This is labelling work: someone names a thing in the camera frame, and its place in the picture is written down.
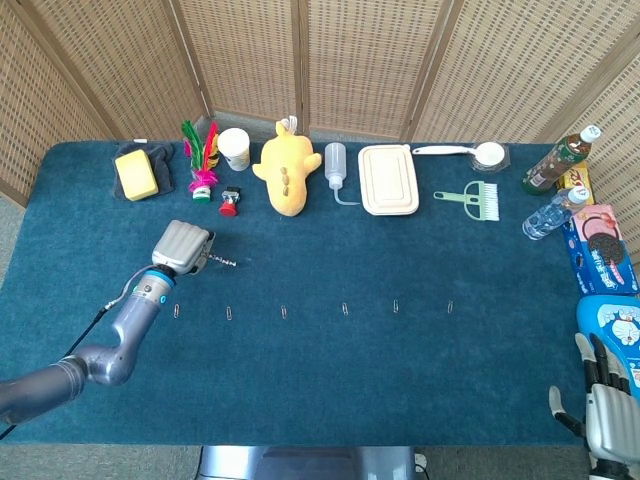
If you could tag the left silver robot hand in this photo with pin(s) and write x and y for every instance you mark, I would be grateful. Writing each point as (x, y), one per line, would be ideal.
(180, 245)

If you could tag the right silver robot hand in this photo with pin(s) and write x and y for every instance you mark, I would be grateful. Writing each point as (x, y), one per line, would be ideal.
(607, 415)

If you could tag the metal bead chain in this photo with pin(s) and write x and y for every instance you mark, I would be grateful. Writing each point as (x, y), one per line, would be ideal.
(222, 260)

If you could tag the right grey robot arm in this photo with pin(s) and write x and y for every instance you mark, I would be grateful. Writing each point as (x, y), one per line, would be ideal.
(610, 469)

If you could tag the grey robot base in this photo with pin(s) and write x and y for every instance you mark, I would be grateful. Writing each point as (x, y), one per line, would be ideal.
(305, 462)

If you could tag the green hand brush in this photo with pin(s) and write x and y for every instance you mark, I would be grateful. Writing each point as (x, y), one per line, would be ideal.
(482, 200)

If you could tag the colourful feather shuttlecock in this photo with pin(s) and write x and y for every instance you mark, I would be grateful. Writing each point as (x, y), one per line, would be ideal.
(201, 192)

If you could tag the dark grey cloth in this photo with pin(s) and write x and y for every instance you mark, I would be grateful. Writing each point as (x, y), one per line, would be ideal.
(167, 165)

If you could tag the yellow sponge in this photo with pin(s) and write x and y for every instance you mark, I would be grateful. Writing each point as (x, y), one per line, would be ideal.
(136, 176)

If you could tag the blue detergent bottle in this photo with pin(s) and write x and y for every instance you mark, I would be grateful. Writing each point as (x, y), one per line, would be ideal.
(615, 325)

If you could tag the white paper cup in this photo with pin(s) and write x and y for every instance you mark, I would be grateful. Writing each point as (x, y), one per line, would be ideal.
(234, 149)

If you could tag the yellow plush toy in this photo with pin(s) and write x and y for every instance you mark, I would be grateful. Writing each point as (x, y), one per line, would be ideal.
(287, 175)

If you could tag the blue cookie box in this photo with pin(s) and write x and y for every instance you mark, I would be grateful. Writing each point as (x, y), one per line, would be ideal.
(602, 267)

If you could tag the clear squeeze wash bottle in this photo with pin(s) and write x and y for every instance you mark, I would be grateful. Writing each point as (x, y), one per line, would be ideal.
(335, 167)

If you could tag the blue table carpet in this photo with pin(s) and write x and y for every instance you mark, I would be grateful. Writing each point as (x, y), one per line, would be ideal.
(320, 375)

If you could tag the clear water bottle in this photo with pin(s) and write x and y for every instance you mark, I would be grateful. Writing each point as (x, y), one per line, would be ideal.
(550, 215)

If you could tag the beige lidded lunch box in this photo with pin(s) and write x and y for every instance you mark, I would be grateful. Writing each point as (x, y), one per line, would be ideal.
(388, 180)

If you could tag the woven folding screen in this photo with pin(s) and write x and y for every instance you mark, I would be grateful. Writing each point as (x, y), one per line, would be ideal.
(320, 60)

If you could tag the yellow snack box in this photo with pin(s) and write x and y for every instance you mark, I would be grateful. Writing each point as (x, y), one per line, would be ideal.
(575, 176)

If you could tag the green tea bottle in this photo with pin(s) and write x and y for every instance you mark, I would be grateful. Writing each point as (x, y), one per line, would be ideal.
(555, 162)

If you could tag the silver foil dish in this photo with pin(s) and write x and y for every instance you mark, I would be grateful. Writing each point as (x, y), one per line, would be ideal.
(506, 162)

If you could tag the white plastic ladle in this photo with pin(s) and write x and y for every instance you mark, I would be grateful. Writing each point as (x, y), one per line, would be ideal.
(487, 154)

